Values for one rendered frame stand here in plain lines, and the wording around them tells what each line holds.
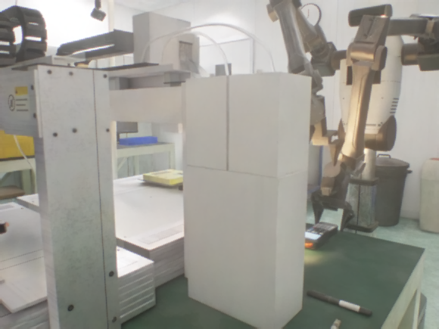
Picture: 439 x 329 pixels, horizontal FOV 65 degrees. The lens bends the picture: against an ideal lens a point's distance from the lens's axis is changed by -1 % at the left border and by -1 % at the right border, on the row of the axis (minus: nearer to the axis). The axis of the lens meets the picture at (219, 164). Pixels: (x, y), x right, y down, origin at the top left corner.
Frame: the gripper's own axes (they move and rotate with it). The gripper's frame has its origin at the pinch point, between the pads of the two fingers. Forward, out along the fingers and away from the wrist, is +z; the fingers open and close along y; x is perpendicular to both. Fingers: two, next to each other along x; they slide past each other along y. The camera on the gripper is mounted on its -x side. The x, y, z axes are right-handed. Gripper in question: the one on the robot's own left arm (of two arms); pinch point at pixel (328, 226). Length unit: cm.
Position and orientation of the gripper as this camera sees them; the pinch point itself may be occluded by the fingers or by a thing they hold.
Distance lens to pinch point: 125.6
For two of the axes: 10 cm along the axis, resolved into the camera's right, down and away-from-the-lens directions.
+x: 5.6, 3.9, 7.3
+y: 7.6, 1.0, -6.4
